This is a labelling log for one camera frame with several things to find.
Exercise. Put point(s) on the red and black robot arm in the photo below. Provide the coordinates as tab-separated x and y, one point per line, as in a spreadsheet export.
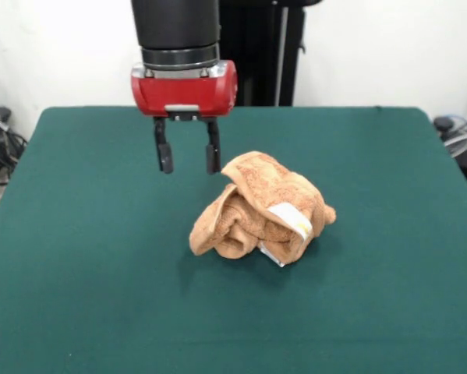
174	23

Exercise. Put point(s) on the small black round device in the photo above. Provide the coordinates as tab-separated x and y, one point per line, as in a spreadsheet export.
443	124

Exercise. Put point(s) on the tan terry towel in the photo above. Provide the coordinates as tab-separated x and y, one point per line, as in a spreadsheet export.
256	183

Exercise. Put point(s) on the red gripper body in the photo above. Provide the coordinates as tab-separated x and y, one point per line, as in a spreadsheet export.
178	91

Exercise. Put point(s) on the dark green tablecloth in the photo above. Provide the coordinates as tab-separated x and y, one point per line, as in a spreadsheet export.
100	272

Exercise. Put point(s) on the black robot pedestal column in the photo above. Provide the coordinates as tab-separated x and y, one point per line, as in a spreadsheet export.
256	58

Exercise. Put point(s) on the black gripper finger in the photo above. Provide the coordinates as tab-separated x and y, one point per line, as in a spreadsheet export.
165	156
213	156

